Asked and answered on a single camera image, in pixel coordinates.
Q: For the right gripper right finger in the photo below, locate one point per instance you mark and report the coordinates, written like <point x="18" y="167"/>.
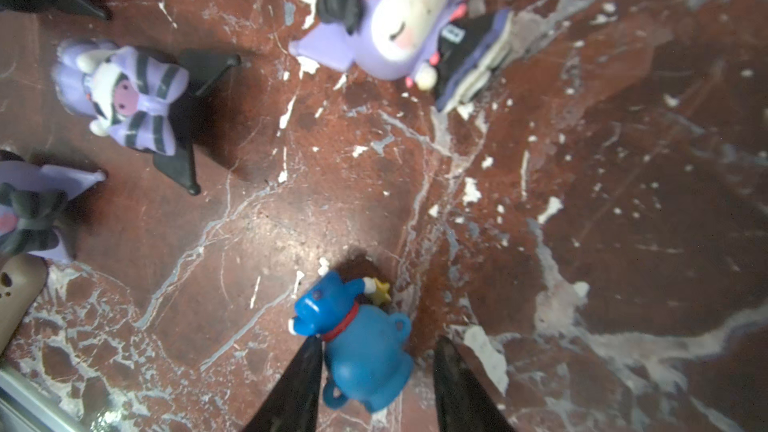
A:
<point x="462" y="403"/>

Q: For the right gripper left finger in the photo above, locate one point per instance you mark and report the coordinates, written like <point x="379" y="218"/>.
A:
<point x="292" y="405"/>

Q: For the blue cup toy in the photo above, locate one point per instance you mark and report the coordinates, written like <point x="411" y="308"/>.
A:
<point x="363" y="345"/>

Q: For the brown plastic litter scoop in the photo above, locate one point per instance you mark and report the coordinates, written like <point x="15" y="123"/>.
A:
<point x="23" y="277"/>

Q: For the purple striped Kuromi figure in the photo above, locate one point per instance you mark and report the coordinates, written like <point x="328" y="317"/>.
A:
<point x="32" y="200"/>

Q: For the purple bat Kuromi figure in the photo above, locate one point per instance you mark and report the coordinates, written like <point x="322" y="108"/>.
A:
<point x="142" y="98"/>

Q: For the purple dress Kuromi figure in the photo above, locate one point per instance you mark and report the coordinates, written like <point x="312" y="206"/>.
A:
<point x="433" y="45"/>

